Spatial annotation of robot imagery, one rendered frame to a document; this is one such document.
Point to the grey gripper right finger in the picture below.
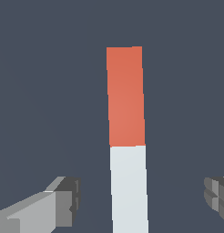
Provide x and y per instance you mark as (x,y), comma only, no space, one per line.
(218,194)

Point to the orange and white peg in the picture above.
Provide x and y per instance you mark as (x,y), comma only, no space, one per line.
(127,136)

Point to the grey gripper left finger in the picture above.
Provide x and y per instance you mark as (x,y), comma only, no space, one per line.
(41,209)

